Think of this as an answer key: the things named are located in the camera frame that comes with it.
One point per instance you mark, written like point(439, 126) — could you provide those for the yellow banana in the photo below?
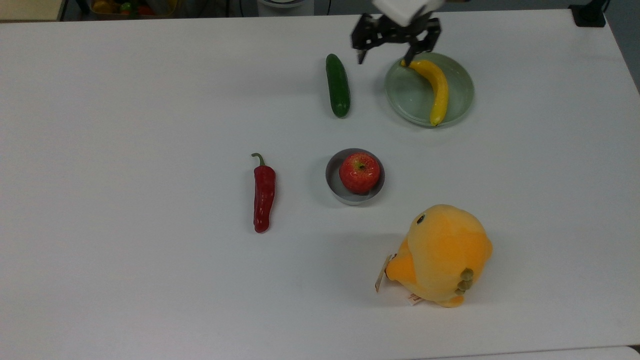
point(440, 90)

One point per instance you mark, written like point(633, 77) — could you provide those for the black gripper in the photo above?
point(390, 32)

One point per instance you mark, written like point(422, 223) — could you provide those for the black stand base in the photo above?
point(587, 15)

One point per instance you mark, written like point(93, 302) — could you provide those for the round metal bowl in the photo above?
point(332, 186)

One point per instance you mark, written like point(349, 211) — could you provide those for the pale green plastic plate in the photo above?
point(410, 95)

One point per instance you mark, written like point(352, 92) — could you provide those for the beige wooden board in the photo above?
point(30, 9)

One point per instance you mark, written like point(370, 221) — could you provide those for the orange plush toy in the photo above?
point(440, 250)

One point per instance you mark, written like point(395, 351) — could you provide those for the red apple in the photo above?
point(360, 174)

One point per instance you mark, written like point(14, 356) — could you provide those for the green cucumber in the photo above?
point(338, 85)

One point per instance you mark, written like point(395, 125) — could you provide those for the red chili pepper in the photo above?
point(264, 195)

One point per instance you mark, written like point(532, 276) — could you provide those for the clear bin of toy fruit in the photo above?
point(132, 9)

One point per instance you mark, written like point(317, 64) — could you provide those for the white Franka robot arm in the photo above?
point(405, 10)

